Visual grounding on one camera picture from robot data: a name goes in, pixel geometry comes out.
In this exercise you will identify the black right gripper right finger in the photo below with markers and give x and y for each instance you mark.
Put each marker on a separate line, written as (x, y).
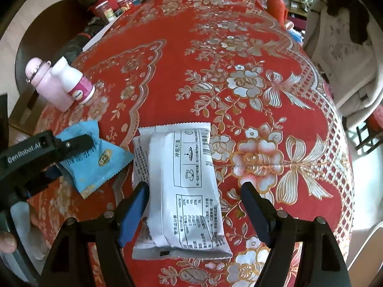
(260, 211)

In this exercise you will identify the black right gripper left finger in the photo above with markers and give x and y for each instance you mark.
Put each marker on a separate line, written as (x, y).
(129, 212)

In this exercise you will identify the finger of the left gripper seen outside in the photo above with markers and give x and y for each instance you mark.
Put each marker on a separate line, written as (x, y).
(73, 147)

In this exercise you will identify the blue snack wrapper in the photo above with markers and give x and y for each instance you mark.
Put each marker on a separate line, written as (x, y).
(97, 165)

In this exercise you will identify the left hand with white glove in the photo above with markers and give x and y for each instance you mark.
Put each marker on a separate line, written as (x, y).
(27, 225)

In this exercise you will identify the white printed food packet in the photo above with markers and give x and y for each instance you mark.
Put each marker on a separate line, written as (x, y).
(183, 216)

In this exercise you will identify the white bottle pink label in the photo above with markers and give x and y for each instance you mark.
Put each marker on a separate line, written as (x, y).
(74, 82)

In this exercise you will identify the pink small bottle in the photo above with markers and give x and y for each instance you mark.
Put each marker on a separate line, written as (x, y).
(38, 74)

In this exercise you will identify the dark round wooden table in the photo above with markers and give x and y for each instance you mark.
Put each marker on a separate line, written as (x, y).
(48, 33)

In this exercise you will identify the wooden stool red cushion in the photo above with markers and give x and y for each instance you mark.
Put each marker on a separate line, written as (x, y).
(368, 137)

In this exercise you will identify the jar with white lid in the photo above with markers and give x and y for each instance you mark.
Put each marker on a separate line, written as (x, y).
(105, 11)

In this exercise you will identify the red floral tablecloth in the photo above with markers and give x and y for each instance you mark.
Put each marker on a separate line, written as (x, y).
(274, 124)

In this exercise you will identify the blue plastic bag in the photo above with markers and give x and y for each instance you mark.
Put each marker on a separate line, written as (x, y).
(297, 36)

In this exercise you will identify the white coat on chair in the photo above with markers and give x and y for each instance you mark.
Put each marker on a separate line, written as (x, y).
(344, 41)

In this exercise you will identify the red thermos flask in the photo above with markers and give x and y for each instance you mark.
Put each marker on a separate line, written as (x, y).
(278, 10)

